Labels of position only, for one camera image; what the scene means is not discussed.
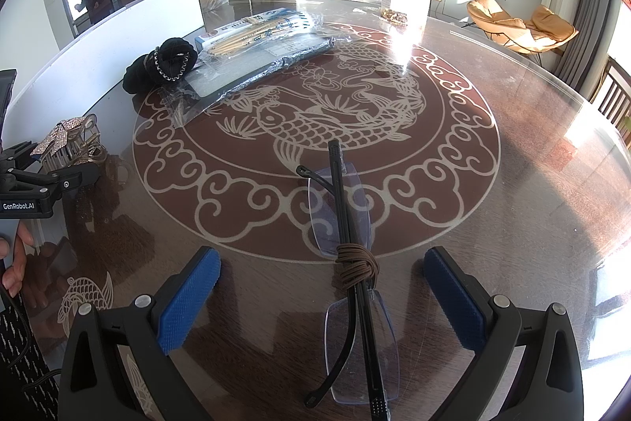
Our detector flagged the brown elastic cord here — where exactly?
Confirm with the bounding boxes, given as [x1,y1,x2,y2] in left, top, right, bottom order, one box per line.
[334,242,381,291]

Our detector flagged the blue white long box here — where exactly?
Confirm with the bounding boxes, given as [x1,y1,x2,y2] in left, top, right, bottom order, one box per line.
[194,7,312,53]

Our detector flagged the clear rimless eyeglasses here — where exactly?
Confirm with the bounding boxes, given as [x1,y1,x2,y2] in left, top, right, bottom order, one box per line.
[296,140,400,419]

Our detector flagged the dark wooden chair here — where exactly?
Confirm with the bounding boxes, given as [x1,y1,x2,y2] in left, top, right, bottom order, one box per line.
[589,56,631,132]

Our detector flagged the person's left hand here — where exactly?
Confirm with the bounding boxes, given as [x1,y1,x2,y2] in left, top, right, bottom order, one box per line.
[0,221,36,299]

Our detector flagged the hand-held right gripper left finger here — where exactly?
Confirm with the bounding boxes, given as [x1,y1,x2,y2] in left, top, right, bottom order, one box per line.
[58,246,222,421]

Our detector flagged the rhinestone bow hair clip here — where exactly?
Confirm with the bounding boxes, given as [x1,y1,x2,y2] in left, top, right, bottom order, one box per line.
[30,114,105,170]

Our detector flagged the black white-patterned clothing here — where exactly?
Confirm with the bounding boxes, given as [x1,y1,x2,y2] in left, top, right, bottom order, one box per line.
[0,298,61,421]

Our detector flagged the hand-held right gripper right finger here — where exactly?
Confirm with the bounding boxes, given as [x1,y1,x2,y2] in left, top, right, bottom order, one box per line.
[423,246,587,421]

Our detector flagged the white partition board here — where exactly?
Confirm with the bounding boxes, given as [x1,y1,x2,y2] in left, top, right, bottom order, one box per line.
[0,0,206,146]

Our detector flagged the grey curtain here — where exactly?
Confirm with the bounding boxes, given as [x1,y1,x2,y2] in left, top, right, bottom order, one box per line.
[552,0,618,92]

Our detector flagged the clear plastic bag, dark sheet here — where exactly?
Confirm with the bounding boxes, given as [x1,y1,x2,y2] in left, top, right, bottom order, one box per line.
[165,31,354,129]

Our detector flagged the black scrunchie with chain trim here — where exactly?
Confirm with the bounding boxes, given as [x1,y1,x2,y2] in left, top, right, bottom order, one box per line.
[122,37,196,95]

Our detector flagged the dark chair back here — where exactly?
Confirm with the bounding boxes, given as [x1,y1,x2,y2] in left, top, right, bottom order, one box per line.
[0,70,19,146]

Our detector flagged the orange lounge chair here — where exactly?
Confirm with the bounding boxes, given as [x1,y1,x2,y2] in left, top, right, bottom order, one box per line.
[521,4,581,58]
[467,0,524,53]

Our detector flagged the wrapped wooden chopsticks pack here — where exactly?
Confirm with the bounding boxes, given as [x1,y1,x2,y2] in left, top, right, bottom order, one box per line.
[206,13,316,55]

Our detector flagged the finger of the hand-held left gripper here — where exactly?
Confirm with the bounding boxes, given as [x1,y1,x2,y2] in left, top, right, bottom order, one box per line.
[0,141,44,168]
[0,161,103,205]

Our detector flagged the glass desktop with fish pattern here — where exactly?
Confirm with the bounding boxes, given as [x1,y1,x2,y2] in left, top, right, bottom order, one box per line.
[0,0,631,421]

